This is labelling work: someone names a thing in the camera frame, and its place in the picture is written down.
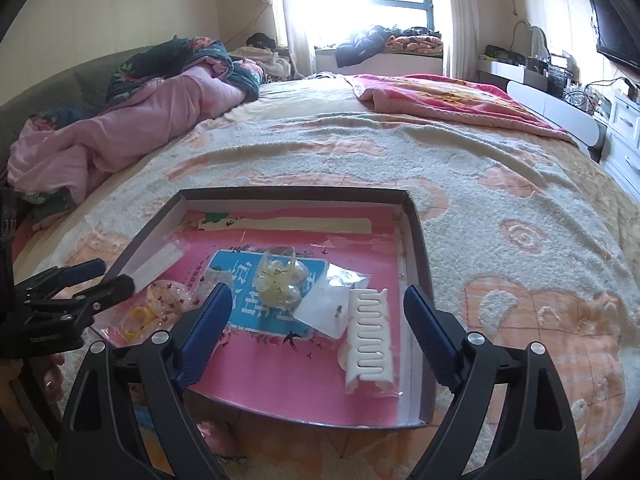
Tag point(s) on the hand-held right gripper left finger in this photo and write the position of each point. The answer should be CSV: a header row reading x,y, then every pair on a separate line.
x,y
207,320

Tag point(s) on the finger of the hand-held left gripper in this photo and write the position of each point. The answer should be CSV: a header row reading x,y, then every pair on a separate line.
x,y
80,270
107,291

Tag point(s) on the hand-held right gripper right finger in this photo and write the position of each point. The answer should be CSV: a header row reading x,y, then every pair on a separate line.
x,y
429,330

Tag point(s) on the clear plastic sleeve white strip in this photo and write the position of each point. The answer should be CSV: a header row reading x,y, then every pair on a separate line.
x,y
150,260

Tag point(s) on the white hair claw clip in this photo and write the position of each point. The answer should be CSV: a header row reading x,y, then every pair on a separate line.
x,y
367,340

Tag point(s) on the small clear bag with earring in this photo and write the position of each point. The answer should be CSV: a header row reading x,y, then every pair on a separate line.
x,y
332,305

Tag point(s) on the dark shallow box pink lining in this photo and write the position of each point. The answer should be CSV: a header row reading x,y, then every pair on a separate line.
x,y
320,360

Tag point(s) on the person's left hand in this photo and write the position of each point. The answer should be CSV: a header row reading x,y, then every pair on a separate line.
x,y
50,377

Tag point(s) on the polka dot hair bow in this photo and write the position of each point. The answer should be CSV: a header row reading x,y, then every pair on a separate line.
x,y
172,297

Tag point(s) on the yellow hair clip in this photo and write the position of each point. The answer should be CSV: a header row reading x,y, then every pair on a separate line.
x,y
137,322

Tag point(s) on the pink quilt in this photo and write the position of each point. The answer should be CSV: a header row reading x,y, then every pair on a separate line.
x,y
150,120

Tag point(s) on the grey green headboard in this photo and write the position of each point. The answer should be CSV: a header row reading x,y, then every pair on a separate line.
x,y
50,90

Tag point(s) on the dark floral quilt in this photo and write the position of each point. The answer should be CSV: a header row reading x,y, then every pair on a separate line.
x,y
160,62

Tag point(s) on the pink red printed blanket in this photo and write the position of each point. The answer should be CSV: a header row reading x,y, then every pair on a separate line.
x,y
450,102

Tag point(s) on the white grey desk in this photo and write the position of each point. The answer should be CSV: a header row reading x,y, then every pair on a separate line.
x,y
560,105

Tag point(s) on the cream clothes pile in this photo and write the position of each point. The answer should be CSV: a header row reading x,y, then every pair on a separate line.
x,y
265,62

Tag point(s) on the white window seat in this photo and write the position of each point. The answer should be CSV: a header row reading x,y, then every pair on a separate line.
x,y
390,65

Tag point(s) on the white drawer cabinet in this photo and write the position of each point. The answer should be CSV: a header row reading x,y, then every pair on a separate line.
x,y
625,135

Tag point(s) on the orange folded blanket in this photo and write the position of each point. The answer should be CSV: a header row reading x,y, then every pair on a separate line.
x,y
415,42

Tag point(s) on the dark puffer jacket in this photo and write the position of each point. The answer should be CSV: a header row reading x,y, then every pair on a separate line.
x,y
360,45

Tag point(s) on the round table mirror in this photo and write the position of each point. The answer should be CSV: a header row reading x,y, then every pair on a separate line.
x,y
532,42

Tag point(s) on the white sheer curtain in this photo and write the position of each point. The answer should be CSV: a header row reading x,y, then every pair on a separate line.
x,y
295,20
457,20

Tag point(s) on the black wall television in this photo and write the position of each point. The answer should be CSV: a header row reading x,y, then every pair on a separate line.
x,y
617,30

